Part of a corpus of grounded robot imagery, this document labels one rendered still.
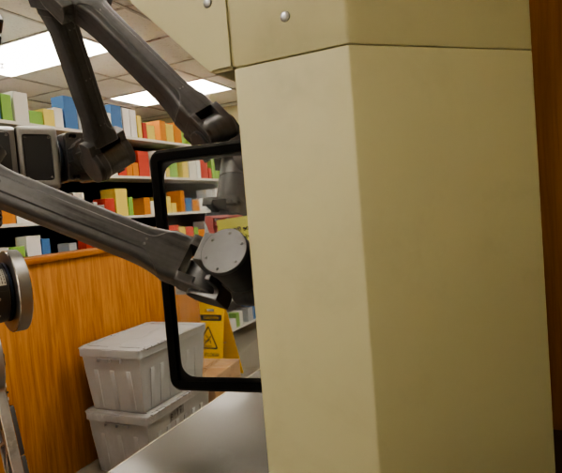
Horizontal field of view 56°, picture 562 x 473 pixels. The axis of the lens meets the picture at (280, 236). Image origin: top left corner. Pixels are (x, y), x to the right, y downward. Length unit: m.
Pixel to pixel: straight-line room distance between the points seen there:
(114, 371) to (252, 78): 2.43
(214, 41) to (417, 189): 0.23
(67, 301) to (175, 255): 2.31
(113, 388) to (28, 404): 0.39
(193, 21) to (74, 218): 0.32
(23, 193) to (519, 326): 0.61
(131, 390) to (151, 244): 2.13
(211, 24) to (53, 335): 2.52
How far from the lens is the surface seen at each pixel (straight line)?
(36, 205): 0.75
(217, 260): 0.60
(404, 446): 0.51
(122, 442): 2.95
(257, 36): 0.51
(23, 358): 2.84
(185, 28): 0.55
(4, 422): 1.85
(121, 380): 2.82
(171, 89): 0.97
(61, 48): 1.21
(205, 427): 0.90
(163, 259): 0.70
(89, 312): 3.10
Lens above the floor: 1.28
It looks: 3 degrees down
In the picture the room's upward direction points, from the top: 5 degrees counter-clockwise
